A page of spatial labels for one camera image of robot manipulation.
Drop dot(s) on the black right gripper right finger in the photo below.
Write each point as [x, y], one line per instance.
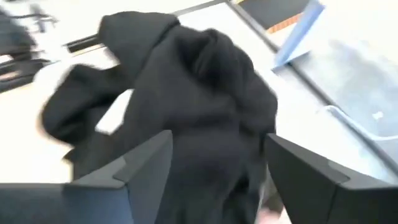
[335, 196]

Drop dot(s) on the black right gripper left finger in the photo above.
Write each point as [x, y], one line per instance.
[93, 202]

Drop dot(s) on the black garment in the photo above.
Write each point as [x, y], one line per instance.
[192, 109]

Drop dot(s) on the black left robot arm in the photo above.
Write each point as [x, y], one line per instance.
[12, 37]

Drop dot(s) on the white plastic bin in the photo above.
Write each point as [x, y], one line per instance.
[348, 122]

